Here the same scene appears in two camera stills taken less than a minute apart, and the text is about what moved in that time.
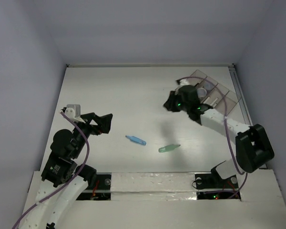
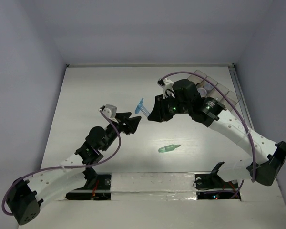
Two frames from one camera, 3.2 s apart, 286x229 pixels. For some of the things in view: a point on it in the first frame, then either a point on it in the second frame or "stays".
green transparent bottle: x=168 y=148 stays
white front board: x=168 y=200 stays
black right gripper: x=170 y=103 to x=159 y=113
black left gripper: x=104 y=122 to x=130 y=122
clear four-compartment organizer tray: x=211 y=92 stays
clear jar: x=208 y=86 stays
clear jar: x=201 y=92 stays
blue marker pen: x=137 y=140 to x=142 y=108
